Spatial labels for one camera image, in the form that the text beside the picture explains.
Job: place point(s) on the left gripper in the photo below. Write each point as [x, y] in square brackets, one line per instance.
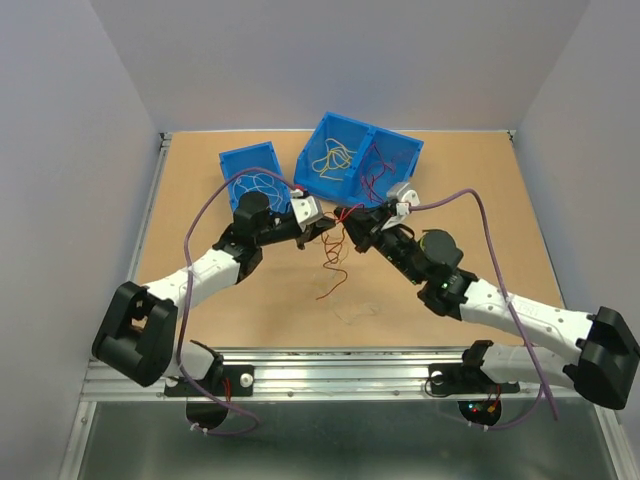
[310, 232]

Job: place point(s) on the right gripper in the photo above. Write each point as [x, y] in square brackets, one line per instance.
[362, 222]

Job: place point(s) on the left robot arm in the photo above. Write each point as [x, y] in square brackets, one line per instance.
[137, 334]

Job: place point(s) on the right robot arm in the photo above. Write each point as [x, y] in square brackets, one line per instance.
[593, 353]

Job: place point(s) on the blue double-compartment bin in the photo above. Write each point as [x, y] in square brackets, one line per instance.
[348, 162]

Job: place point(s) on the small blue bin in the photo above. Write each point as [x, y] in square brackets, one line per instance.
[263, 156]

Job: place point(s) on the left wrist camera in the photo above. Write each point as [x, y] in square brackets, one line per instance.
[306, 208]

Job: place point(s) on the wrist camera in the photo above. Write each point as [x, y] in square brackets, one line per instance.
[403, 197]
[306, 208]

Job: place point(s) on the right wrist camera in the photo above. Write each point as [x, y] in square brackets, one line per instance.
[403, 197]

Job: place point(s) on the aluminium rail frame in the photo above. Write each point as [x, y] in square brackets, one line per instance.
[346, 412]

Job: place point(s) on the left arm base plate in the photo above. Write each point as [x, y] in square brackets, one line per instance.
[220, 380]

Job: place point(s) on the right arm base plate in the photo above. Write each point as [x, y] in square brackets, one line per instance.
[446, 379]

